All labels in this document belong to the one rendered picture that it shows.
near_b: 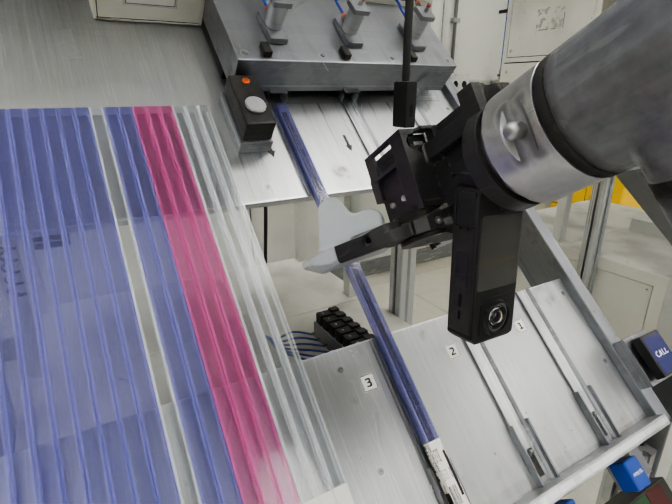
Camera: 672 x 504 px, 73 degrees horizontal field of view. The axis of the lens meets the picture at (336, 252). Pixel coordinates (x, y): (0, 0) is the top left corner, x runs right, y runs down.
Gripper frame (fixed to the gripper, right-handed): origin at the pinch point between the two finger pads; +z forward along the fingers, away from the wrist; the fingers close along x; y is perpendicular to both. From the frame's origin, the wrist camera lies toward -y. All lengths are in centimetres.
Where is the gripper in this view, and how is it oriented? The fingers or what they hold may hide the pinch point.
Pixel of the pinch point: (372, 260)
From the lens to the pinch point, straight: 45.8
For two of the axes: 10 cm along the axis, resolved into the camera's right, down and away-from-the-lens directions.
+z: -4.3, 2.6, 8.7
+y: -2.7, -9.5, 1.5
